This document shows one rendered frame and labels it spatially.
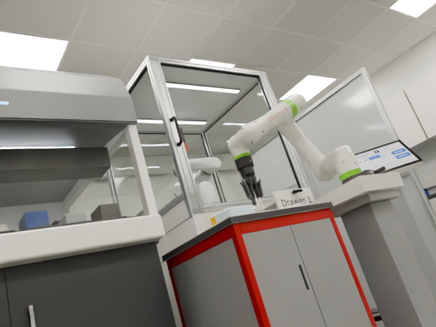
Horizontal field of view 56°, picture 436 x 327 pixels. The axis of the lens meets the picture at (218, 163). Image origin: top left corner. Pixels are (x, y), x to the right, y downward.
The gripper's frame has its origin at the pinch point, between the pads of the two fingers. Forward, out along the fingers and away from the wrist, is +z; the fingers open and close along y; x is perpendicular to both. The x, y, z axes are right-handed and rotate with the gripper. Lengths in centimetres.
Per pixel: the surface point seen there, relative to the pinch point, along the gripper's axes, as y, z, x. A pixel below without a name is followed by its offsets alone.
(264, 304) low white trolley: 43, 45, 30
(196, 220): 19.7, -3.8, -28.4
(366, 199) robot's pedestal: -40, 14, 34
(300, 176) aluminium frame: -75, -24, -28
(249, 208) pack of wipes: 32.7, 8.7, 27.5
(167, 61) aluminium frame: 8, -109, -28
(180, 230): 21.5, -3.3, -44.3
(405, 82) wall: -391, -157, -58
